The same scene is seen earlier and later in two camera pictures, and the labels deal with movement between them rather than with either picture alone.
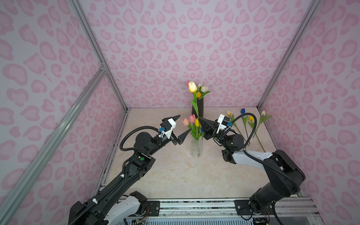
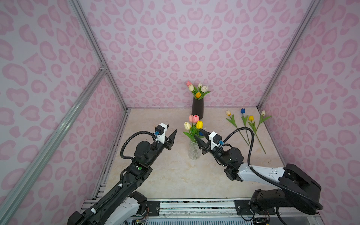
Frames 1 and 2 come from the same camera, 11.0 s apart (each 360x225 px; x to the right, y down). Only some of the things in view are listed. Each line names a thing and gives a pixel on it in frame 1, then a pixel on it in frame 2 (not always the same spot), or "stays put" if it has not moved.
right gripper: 209,130 → 204,147
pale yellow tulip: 192,88 → 187,126
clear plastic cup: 196,147 stays put
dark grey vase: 200,108 stays put
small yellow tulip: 252,124 stays put
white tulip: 204,89 stays put
